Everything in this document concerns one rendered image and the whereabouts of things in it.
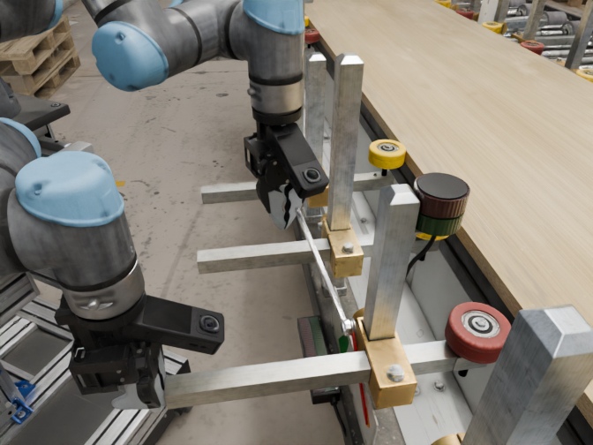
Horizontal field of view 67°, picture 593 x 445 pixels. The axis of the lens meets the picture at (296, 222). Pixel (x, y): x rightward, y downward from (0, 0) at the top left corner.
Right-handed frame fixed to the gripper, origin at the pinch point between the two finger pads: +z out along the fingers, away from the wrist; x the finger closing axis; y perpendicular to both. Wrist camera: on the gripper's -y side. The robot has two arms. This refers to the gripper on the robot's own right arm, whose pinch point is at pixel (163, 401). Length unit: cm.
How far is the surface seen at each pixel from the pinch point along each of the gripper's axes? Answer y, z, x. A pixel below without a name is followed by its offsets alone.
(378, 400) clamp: -27.3, -1.4, 5.0
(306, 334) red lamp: -22.2, 12.6, -18.1
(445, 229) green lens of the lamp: -34.4, -23.6, -1.0
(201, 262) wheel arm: -4.8, -2.8, -23.5
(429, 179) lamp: -33.6, -27.5, -5.3
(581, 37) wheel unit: -137, -11, -114
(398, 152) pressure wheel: -47, -8, -47
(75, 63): 127, 77, -411
